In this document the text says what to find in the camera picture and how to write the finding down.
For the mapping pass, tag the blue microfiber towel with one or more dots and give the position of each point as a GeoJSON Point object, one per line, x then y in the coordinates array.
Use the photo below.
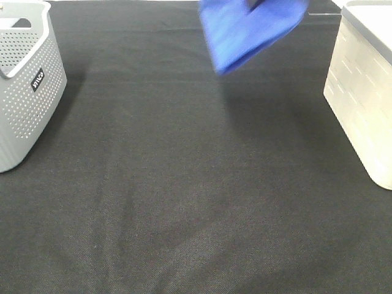
{"type": "Point", "coordinates": [235, 31]}

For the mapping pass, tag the black fabric table cover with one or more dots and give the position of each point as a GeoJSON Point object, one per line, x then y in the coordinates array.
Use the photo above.
{"type": "Point", "coordinates": [154, 175]}

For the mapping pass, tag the grey perforated plastic basket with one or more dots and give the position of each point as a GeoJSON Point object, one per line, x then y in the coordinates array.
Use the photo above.
{"type": "Point", "coordinates": [33, 79]}

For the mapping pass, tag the white plastic storage basket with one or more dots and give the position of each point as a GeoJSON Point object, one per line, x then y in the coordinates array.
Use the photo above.
{"type": "Point", "coordinates": [358, 84]}

